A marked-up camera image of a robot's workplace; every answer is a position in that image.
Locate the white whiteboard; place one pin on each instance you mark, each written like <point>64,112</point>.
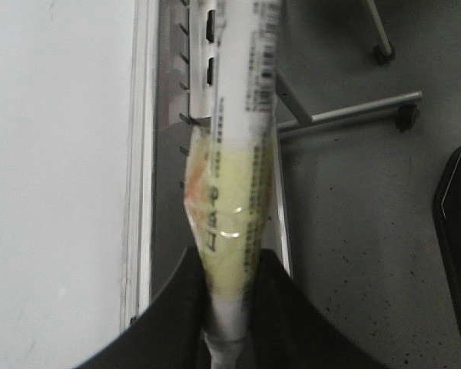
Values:
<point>65,88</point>

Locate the white slotted pegboard panel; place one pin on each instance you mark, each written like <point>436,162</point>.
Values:
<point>201,99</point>

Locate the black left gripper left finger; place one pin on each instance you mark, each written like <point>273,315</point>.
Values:
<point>168,333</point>

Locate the white black-tipped whiteboard marker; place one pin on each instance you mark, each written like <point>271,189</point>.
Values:
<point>230,167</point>

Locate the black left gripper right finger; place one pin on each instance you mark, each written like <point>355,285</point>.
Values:
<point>289,332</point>

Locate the grey aluminium whiteboard frame rail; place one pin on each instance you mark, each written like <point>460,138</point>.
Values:
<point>138,221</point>

